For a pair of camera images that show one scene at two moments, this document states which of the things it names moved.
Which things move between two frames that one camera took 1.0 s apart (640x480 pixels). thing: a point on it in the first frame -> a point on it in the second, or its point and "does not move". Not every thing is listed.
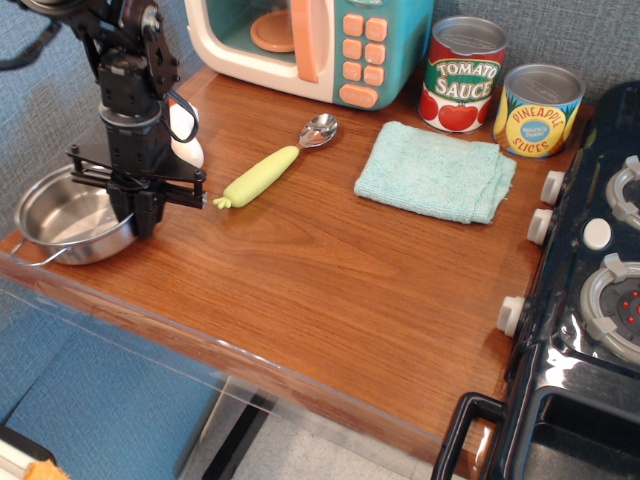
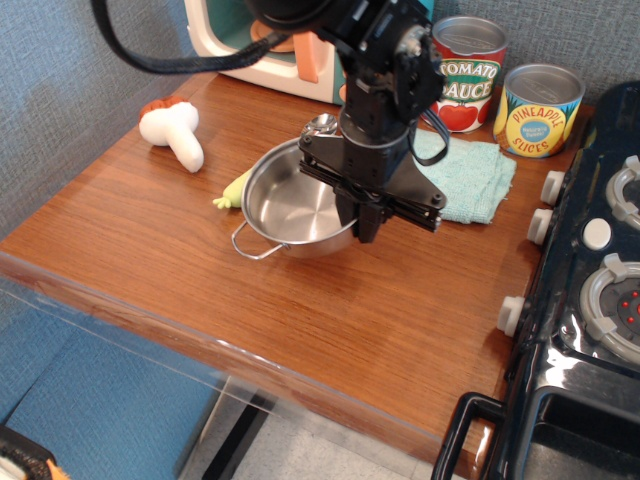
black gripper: (139, 155) -> (364, 160)
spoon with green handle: (318, 129) does not move
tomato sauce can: (465, 59) does not move
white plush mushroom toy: (182, 121) does not move
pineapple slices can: (537, 110) does not move
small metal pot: (61, 219) -> (285, 201)
